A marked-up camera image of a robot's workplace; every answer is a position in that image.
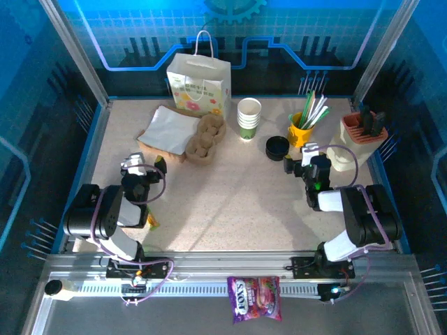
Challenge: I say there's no floral print paper bag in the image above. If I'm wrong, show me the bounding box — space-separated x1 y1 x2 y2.
166 30 233 120

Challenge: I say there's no brown kraft paper sheet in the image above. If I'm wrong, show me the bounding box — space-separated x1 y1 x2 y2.
135 103 205 164

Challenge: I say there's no yellow straw holder cup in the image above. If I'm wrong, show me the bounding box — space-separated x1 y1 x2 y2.
287 112 315 149

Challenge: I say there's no beige cutlery holder orange top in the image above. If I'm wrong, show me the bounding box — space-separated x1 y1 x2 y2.
330 110 389 172

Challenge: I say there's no yellow green snack packet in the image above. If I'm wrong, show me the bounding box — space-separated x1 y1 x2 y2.
145 204 161 232

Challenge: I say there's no brown pulp cup carrier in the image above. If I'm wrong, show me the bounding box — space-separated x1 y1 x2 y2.
184 113 227 166

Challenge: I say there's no green and white wrapped straw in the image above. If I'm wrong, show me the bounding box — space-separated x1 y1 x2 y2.
309 106 332 129

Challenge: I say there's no LED controller module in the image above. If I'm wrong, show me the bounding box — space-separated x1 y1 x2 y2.
120 270 147 290
319 283 350 304

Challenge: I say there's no white bottle with black cap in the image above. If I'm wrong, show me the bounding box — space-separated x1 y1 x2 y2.
44 278 80 302

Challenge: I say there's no purple candy bag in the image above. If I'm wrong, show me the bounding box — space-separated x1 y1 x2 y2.
226 275 283 325

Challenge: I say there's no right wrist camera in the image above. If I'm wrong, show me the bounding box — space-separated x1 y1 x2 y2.
301 142 321 168

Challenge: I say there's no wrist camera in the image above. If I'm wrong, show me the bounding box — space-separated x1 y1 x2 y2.
301 142 321 168
121 152 147 177

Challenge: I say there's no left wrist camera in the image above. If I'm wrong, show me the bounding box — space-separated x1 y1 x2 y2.
121 152 147 177

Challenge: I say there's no black cutlery handle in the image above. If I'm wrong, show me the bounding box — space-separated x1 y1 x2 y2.
369 111 387 138
359 104 374 136

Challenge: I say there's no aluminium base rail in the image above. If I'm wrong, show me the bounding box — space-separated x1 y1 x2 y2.
41 251 422 284

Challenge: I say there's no white slotted cable duct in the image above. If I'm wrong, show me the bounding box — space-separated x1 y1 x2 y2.
75 281 323 299

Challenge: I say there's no aluminium frame post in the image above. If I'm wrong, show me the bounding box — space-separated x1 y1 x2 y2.
37 0 113 107
351 0 420 103

